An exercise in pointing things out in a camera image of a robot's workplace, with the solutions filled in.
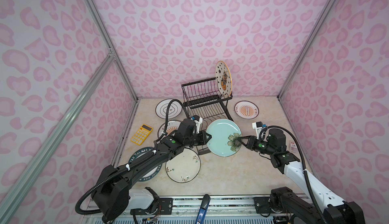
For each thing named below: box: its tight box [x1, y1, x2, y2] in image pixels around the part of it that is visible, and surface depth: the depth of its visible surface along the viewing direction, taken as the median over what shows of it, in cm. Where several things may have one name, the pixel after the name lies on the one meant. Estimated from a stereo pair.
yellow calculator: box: [130, 123, 154, 146], surface depth 100 cm
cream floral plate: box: [165, 147, 202, 183], surface depth 86 cm
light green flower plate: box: [206, 118, 243, 158], surface depth 80 cm
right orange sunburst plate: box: [234, 100, 260, 120], surface depth 115 cm
